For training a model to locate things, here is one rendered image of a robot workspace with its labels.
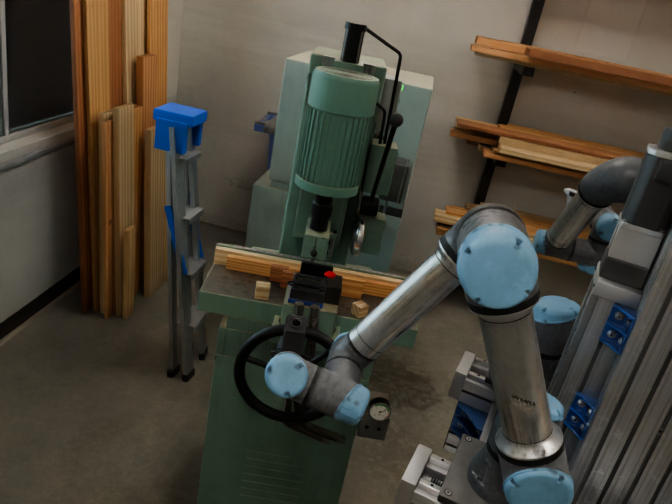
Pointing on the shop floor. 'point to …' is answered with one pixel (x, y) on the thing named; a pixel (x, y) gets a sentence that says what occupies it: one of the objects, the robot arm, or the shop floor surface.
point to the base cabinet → (265, 449)
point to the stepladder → (175, 122)
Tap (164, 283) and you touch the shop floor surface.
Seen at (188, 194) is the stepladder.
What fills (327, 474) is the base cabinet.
